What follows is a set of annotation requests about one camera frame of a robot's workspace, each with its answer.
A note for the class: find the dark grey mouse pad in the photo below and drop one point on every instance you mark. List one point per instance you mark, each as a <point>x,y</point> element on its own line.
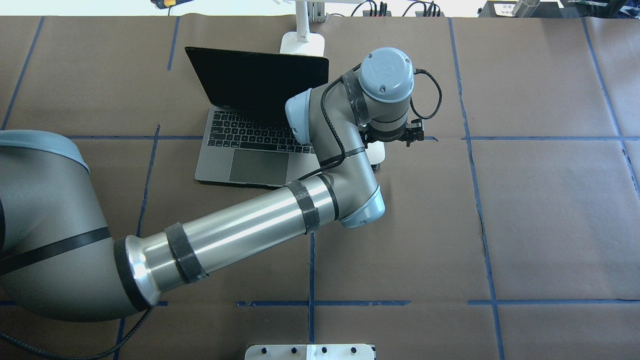
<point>376,153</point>

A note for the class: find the grey laptop computer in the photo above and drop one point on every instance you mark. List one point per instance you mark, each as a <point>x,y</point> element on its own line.
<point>247,139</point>

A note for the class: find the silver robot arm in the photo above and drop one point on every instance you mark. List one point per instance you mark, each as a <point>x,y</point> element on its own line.
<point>58,257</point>

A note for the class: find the black orange power hub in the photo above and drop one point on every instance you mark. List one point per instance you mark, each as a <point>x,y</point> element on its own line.
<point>376,9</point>

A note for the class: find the orange black tool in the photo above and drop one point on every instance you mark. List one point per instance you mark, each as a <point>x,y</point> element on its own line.
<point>166,4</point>

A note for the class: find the black box with label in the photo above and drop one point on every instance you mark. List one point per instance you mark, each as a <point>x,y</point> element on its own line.
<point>503,8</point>

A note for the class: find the silver metal cylinder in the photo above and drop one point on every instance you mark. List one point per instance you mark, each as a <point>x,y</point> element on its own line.
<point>525,8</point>

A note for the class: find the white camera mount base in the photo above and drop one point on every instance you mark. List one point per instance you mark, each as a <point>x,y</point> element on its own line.
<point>332,351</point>

